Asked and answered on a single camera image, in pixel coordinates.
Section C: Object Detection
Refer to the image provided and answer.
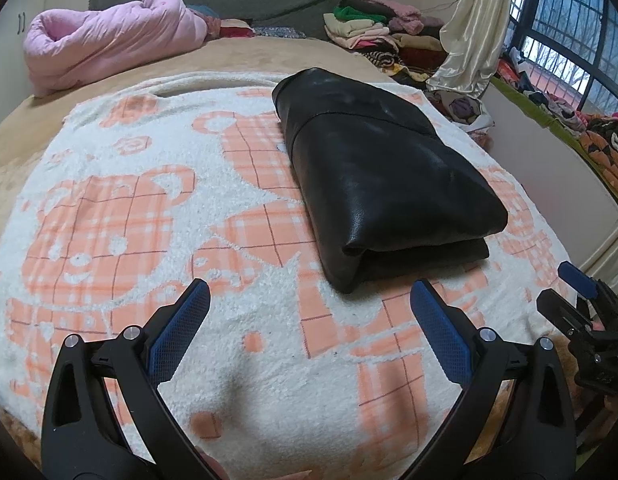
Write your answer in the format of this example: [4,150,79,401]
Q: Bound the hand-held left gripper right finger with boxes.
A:
[409,280,575,480]

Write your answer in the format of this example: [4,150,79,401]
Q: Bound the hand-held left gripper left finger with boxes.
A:
[40,278,225,480]

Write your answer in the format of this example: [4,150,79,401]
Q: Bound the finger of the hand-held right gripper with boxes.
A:
[558,261,618,328]
[536,289,597,341]

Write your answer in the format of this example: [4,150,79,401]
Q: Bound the black leather jacket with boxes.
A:
[271,66,510,295]

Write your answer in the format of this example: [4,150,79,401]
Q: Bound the heap of clothes on sill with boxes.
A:
[494,47,618,191]

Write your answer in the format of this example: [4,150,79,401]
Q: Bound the bag of purple clothes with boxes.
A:
[424,87,495,133]

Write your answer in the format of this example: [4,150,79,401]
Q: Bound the pile of folded clothes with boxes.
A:
[323,0,450,83]

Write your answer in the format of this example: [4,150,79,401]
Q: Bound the teal and red clothes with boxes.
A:
[186,4,257,40]

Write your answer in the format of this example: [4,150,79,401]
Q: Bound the white orange bear blanket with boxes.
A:
[0,72,580,480]

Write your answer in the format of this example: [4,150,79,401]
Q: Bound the green sill mat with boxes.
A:
[489,77,618,206]

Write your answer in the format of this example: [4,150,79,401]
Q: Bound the barred window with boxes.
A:
[499,0,618,121]

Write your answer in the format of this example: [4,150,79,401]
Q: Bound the cream satin curtain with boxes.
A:
[425,0,515,96]

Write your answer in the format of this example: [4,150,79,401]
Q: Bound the pink quilt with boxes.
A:
[23,0,210,97]

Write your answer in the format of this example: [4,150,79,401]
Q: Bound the dark floral pillow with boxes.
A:
[251,25,307,41]

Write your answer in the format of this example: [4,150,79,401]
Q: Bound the white wardrobe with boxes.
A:
[0,0,34,131]

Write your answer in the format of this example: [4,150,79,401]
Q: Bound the grey headboard cushion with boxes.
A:
[88,0,347,41]

